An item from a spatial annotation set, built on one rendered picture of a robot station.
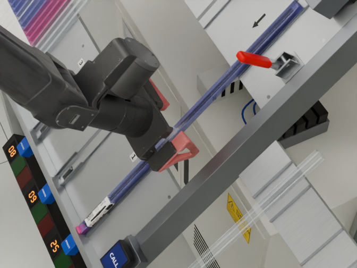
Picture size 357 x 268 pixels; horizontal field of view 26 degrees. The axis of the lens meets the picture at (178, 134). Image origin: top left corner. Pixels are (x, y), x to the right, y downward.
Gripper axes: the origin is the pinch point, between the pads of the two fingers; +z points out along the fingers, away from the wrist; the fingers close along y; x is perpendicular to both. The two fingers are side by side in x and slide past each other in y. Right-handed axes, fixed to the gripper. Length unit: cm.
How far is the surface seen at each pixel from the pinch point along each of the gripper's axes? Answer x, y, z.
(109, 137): 12.3, 9.8, 1.9
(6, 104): 49, 60, 28
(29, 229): 78, 47, 51
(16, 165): 33.4, 22.4, 3.1
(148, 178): 9.7, -1.3, 1.7
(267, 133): -10.2, -9.6, 2.9
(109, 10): 40, 113, 88
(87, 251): 25.1, -3.8, 0.1
